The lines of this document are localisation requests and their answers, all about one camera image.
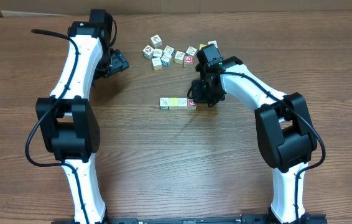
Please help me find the red letter wooden block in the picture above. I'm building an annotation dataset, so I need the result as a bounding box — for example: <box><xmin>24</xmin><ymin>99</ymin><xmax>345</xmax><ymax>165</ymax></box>
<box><xmin>187</xmin><ymin>99</ymin><xmax>197</xmax><ymax>110</ymax></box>

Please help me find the white wooden block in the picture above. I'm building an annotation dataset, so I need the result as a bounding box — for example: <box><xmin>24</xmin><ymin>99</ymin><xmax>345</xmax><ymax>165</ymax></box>
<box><xmin>178</xmin><ymin>98</ymin><xmax>188</xmax><ymax>110</ymax></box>

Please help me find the letter L wooden block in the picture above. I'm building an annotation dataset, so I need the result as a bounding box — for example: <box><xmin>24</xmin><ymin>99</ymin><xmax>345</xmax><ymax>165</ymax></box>
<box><xmin>169</xmin><ymin>97</ymin><xmax>178</xmax><ymax>110</ymax></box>

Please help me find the green sided wooden block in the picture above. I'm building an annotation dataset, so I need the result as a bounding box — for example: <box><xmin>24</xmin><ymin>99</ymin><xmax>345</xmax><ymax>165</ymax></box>
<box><xmin>159</xmin><ymin>98</ymin><xmax>169</xmax><ymax>110</ymax></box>

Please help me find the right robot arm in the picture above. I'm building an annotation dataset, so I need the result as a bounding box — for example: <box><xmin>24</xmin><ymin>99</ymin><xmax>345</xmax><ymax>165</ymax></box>
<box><xmin>187</xmin><ymin>44</ymin><xmax>319</xmax><ymax>223</ymax></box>

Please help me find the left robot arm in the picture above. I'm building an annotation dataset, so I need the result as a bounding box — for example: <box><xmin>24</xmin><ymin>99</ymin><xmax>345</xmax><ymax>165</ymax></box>
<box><xmin>31</xmin><ymin>9</ymin><xmax>129</xmax><ymax>223</ymax></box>

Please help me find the soccer ball wooden block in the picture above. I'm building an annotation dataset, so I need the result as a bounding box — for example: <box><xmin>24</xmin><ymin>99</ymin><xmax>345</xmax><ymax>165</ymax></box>
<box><xmin>142</xmin><ymin>45</ymin><xmax>154</xmax><ymax>59</ymax></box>

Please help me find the red face wooden block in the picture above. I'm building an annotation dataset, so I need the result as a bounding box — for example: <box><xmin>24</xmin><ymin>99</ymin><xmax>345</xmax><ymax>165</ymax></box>
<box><xmin>183</xmin><ymin>55</ymin><xmax>193</xmax><ymax>68</ymax></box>

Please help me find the ice cream wooden block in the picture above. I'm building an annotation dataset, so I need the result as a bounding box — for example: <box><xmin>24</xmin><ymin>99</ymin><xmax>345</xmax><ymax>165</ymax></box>
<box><xmin>153</xmin><ymin>49</ymin><xmax>163</xmax><ymax>58</ymax></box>

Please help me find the white tilted picture block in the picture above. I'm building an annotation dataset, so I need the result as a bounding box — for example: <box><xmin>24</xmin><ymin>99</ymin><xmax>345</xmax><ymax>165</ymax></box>
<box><xmin>186</xmin><ymin>46</ymin><xmax>197</xmax><ymax>57</ymax></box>

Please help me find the top red picture block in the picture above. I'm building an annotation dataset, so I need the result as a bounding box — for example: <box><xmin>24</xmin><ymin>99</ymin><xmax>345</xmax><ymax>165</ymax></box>
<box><xmin>151</xmin><ymin>34</ymin><xmax>162</xmax><ymax>49</ymax></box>

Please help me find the yellow top wooden block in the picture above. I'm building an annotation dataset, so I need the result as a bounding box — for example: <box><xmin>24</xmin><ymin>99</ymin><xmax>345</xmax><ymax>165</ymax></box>
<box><xmin>199</xmin><ymin>44</ymin><xmax>207</xmax><ymax>50</ymax></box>

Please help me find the far right white block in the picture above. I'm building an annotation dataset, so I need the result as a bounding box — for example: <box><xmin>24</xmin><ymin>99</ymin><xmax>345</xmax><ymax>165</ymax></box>
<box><xmin>208</xmin><ymin>40</ymin><xmax>218</xmax><ymax>48</ymax></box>

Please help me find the sailboat blue wooden block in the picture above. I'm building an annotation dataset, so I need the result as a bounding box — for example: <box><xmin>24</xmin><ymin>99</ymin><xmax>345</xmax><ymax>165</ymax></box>
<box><xmin>160</xmin><ymin>53</ymin><xmax>172</xmax><ymax>67</ymax></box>

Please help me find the blue sided picture block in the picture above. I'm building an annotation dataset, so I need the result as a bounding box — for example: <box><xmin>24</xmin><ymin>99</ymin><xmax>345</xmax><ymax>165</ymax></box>
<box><xmin>164</xmin><ymin>45</ymin><xmax>175</xmax><ymax>56</ymax></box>

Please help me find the cardboard panel at back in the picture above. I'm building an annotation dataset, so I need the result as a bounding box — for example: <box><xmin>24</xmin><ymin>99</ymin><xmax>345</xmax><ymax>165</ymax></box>
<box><xmin>0</xmin><ymin>0</ymin><xmax>352</xmax><ymax>15</ymax></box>

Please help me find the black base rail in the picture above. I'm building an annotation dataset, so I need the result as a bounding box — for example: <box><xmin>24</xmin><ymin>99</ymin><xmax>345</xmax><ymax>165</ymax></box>
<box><xmin>52</xmin><ymin>213</ymin><xmax>328</xmax><ymax>224</ymax></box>

